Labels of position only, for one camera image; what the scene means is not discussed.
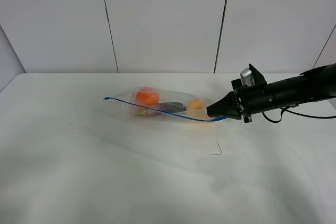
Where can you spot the orange fruit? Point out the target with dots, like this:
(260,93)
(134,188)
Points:
(147,96)

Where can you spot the yellow pear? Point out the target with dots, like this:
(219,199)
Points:
(195,104)

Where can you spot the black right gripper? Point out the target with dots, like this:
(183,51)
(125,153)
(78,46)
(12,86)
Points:
(243,101)

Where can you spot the clear plastic zipper bag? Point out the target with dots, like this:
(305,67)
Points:
(123,105)

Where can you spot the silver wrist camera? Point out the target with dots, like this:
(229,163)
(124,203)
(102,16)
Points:
(247,77)

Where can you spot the purple eggplant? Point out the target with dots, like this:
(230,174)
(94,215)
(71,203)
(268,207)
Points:
(160,109)

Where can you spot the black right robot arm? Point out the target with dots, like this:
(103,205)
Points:
(314,85)

